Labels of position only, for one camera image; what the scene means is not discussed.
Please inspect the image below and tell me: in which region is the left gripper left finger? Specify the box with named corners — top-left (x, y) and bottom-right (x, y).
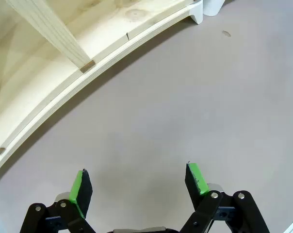
top-left (19, 168), bottom-right (97, 233)

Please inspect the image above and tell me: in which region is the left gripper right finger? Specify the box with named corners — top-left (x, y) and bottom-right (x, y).
top-left (179, 163), bottom-right (271, 233)

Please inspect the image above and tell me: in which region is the light wooden four-bay shelf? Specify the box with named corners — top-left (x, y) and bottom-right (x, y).
top-left (0, 0), bottom-right (195, 158)

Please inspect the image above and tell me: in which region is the white riser stand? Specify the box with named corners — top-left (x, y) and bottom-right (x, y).
top-left (203, 0), bottom-right (226, 17)
top-left (0, 0), bottom-right (203, 190)

